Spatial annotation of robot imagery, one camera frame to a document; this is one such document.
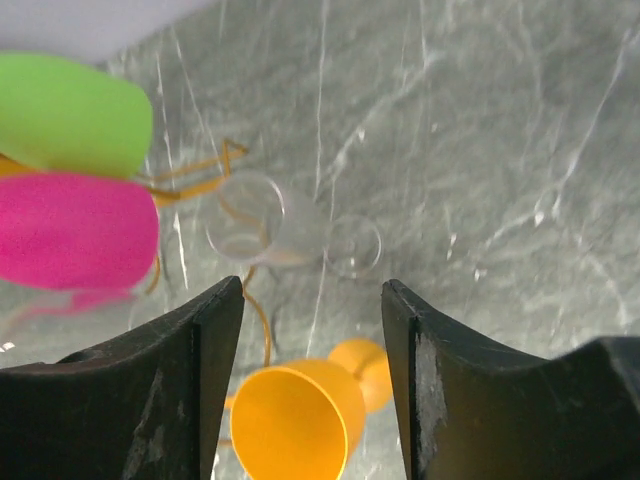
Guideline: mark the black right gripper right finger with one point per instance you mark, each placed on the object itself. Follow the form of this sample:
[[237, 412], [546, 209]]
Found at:
[[469, 407]]

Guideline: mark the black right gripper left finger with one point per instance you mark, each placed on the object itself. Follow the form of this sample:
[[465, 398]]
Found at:
[[147, 404]]

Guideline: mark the orange wine glass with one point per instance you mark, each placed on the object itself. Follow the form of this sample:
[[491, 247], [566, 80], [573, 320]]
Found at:
[[304, 419]]

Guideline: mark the pink plastic wine glass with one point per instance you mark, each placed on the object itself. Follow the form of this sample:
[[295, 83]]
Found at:
[[64, 231]]

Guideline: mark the clear wine glass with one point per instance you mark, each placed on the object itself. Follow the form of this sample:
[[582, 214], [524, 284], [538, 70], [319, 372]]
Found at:
[[299, 232]]

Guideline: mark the green plastic wine glass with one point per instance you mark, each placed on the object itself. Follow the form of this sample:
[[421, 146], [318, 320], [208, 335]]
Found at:
[[58, 114]]

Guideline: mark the gold wire glass rack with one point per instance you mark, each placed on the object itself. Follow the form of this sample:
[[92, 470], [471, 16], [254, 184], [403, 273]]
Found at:
[[164, 198]]

